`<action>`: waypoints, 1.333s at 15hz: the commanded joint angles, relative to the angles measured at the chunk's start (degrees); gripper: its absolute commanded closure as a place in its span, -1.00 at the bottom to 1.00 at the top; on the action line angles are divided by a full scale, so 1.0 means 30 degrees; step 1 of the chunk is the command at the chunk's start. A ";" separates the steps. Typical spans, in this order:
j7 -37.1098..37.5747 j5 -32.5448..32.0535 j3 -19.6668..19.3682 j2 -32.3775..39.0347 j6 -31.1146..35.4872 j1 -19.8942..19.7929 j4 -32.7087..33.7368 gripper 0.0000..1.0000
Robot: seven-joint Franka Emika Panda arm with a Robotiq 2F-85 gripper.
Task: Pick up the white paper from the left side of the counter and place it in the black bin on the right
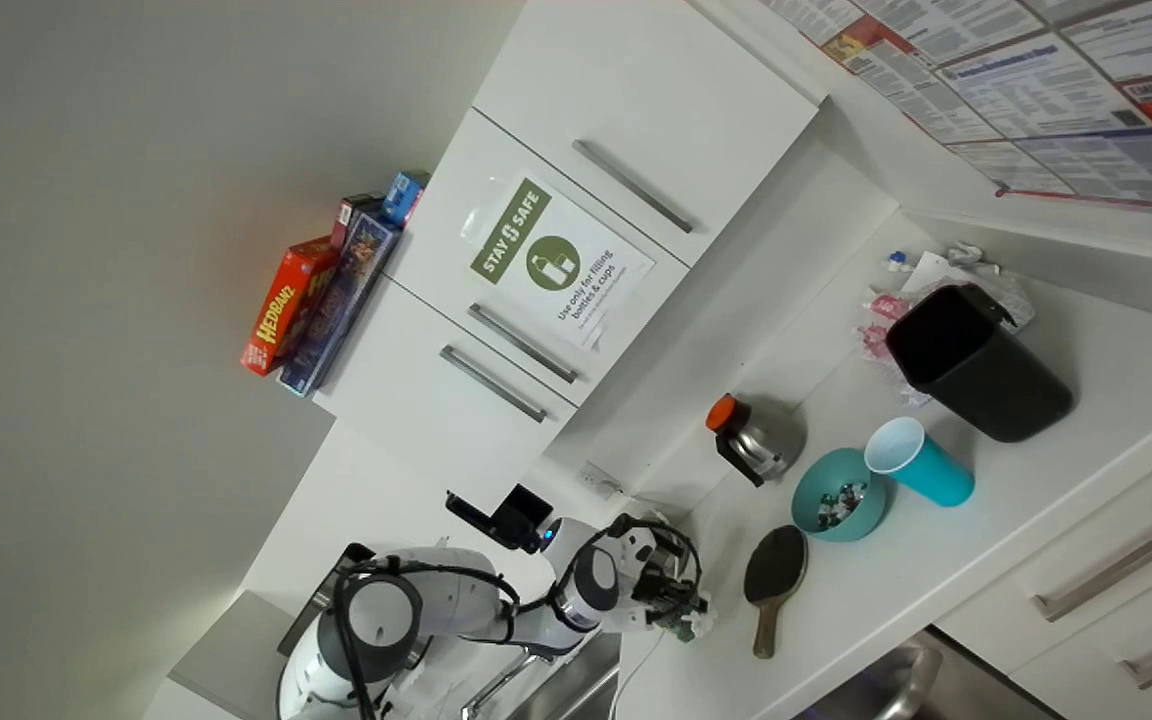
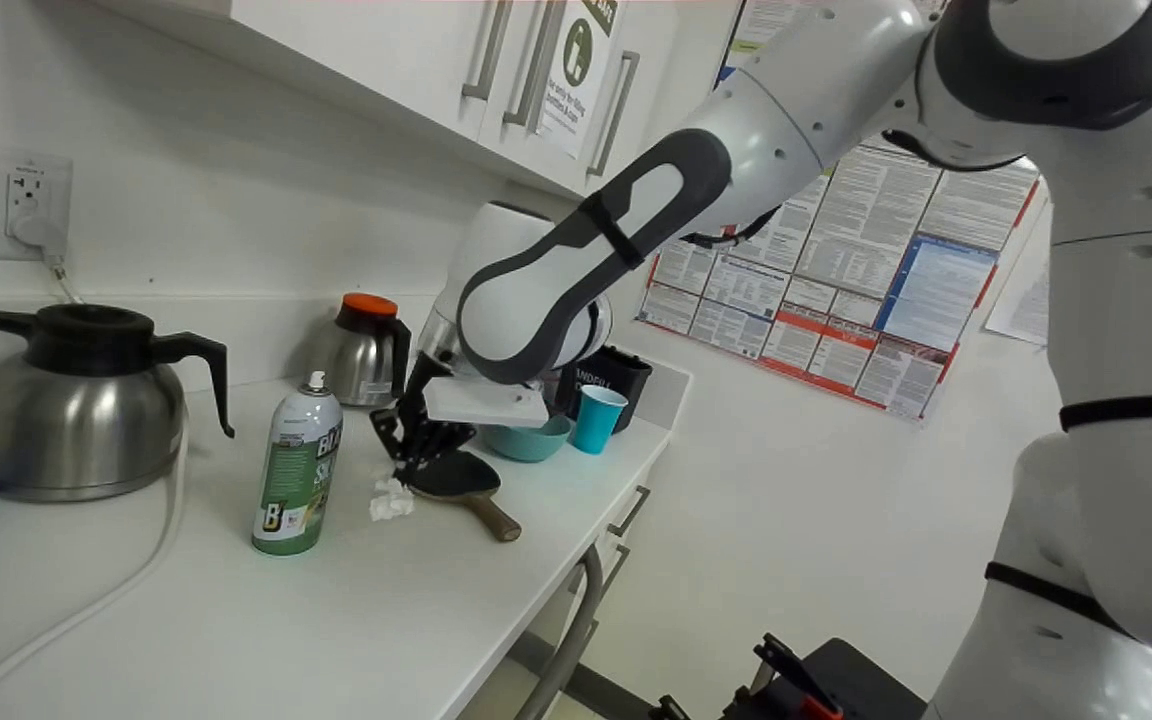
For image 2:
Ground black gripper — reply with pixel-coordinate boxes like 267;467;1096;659
366;346;476;470

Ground white paper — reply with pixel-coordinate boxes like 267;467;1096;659
363;477;419;526

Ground black wooden ping pong paddle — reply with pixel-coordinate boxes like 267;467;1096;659
405;449;523;546

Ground small steel carafe orange lid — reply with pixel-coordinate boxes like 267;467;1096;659
313;289;415;411

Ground green spray can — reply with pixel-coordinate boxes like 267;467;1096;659
249;369;348;559

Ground teal blue bowl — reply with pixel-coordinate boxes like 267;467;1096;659
473;411;576;467

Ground black open box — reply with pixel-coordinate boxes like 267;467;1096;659
553;341;654;430

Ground white base cabinet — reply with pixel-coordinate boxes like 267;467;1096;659
447;394;695;720

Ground large steel coffee carafe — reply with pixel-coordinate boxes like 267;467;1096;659
0;299;240;509

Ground white upper cabinet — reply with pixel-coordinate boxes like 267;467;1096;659
90;0;687;202

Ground cabinet sign green symbol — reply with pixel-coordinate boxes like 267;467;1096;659
526;0;628;150

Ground white power plug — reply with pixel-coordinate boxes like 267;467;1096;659
5;195;67;261

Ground black equipment with red parts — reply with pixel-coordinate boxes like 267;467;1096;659
718;633;928;720

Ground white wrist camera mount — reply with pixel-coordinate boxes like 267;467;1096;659
419;377;555;436

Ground small metal drawer handle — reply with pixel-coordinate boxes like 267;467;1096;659
604;478;654;541

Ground long curved metal handle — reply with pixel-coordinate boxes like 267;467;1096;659
506;541;609;720

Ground white cable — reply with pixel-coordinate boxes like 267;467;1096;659
0;245;197;720

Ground metal cabinet door handle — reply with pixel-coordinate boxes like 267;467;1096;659
582;48;645;178
501;0;568;133
455;0;516;105

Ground large red bordered wall poster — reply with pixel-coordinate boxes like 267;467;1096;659
636;0;1049;424

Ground white printed wall sheet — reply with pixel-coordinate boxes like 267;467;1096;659
981;195;1055;346

